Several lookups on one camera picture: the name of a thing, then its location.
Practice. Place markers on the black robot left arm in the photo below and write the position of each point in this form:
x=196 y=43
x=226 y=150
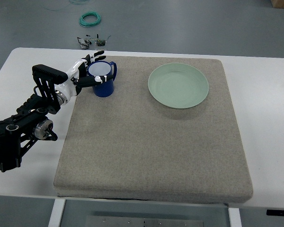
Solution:
x=20 y=132

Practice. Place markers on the light green plate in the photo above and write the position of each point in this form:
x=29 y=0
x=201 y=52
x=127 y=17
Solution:
x=178 y=85

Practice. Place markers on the grey felt cushion mat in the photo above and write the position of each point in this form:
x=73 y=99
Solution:
x=129 y=146

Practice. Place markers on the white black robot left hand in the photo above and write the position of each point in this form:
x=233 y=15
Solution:
x=77 y=78

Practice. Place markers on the small electronics parts pile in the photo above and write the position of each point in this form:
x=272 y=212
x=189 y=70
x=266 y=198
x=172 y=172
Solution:
x=88 y=42

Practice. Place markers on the blue enamel mug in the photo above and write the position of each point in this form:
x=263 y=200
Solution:
x=104 y=74

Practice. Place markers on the metal base plate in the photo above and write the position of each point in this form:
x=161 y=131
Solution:
x=107 y=221

